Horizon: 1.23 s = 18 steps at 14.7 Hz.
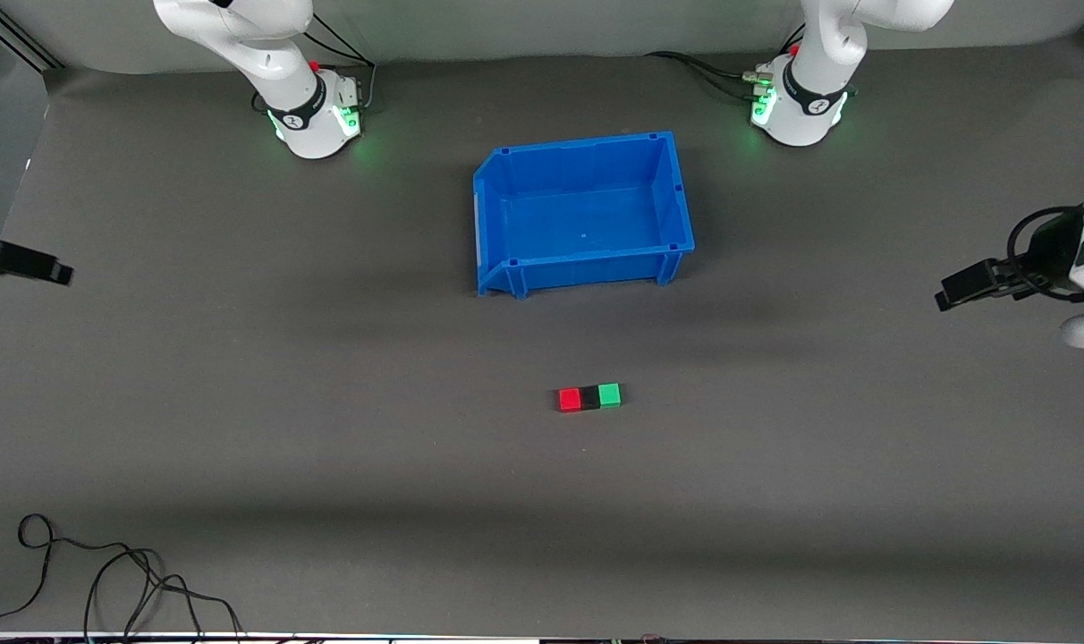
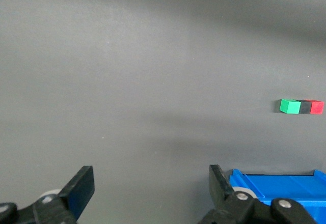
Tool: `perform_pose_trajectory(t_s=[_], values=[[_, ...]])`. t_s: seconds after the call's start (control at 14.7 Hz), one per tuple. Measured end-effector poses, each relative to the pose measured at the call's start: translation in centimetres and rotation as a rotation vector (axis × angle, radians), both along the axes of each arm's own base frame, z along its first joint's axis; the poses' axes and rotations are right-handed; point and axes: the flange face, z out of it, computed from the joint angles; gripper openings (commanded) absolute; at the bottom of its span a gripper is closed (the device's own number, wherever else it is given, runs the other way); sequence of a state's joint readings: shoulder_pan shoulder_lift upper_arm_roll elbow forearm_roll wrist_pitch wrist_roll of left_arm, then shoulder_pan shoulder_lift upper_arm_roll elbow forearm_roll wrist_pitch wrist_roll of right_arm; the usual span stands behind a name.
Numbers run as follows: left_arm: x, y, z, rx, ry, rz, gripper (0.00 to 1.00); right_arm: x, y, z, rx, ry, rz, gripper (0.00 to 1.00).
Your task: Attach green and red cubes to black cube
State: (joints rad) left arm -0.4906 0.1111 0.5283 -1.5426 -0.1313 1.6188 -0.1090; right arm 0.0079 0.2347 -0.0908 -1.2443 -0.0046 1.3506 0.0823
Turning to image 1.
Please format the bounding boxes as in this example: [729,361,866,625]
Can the black right arm base cables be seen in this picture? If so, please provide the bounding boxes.
[251,9,379,115]

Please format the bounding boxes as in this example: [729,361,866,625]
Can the black left arm base cables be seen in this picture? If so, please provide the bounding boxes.
[644,22,807,101]

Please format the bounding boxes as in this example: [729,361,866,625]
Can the thin black loose cable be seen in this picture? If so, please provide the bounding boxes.
[0,513,163,634]
[83,547,244,641]

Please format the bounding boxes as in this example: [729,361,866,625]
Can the black left gripper cable loop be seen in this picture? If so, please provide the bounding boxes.
[1005,205,1084,301]

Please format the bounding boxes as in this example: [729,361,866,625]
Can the black metal frame rail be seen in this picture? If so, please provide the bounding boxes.
[0,13,65,74]

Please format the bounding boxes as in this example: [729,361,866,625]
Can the black arm base cables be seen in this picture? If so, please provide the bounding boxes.
[251,9,379,115]
[644,22,807,101]

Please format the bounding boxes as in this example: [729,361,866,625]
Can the blue plastic storage bin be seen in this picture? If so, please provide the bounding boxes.
[473,131,696,300]

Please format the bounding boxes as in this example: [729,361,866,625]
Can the dark grey table mat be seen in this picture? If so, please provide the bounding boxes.
[0,36,1084,641]

